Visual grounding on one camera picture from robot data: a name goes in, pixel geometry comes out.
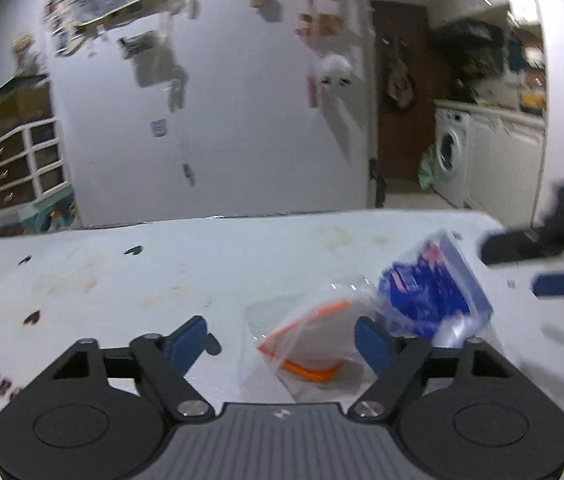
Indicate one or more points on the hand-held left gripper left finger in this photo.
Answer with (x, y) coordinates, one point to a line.
(187, 345)

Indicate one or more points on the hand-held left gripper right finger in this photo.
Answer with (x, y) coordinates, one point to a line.
(373, 345)

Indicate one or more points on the clear plastic bag orange strip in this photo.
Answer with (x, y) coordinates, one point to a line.
(312, 330)

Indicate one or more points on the blue white plastic bag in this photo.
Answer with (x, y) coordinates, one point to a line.
(422, 290)

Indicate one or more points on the white kitchen base cabinets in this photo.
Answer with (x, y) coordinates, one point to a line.
(507, 170)

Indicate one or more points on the white washing machine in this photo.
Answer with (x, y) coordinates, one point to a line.
(452, 160)

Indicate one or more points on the green plastic bag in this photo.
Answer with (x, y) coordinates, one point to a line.
(427, 170)

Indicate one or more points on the yellow countertop item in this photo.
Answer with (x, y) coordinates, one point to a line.
(533, 99)

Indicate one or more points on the brown wooden door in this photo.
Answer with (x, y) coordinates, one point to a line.
(402, 150)

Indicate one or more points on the hanging cloth bag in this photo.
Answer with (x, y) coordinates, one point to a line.
(401, 85)

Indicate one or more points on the white refrigerator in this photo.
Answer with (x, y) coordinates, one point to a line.
(364, 110)

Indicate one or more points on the black range hood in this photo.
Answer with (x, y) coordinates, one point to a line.
(467, 42)

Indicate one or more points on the white drawer cabinet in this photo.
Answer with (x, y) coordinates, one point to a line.
(26, 160)

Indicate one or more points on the white sheep plush toy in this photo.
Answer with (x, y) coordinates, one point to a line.
(334, 70)

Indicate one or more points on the pink hanging tag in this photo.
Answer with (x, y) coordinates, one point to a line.
(313, 91)

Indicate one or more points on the wooden toy plane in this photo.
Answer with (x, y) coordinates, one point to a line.
(319, 25)

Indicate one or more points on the glass tank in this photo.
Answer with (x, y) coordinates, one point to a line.
(14, 102)

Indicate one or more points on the dried flowers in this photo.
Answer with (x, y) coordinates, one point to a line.
(24, 50)

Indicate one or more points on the small grey wall card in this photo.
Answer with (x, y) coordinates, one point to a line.
(158, 128)

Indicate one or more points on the hanging wall photo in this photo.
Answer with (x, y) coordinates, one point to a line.
(137, 44)

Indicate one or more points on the wooden wall block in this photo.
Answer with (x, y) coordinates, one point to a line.
(265, 4)

